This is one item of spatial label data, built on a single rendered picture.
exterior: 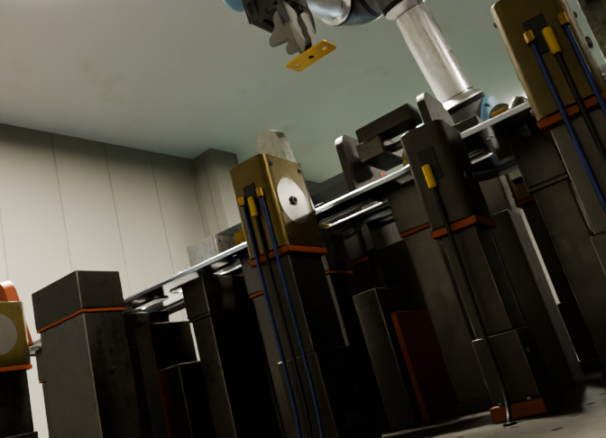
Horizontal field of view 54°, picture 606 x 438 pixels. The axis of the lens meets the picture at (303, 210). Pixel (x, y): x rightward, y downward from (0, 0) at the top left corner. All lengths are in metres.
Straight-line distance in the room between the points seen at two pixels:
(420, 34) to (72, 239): 2.99
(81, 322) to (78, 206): 3.24
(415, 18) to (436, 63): 0.12
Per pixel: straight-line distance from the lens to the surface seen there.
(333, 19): 1.54
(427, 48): 1.50
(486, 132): 0.74
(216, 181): 4.81
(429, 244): 0.76
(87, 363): 0.93
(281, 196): 0.70
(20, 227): 3.91
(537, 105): 0.54
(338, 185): 1.22
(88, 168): 4.35
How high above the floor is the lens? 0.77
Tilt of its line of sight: 17 degrees up
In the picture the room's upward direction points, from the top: 16 degrees counter-clockwise
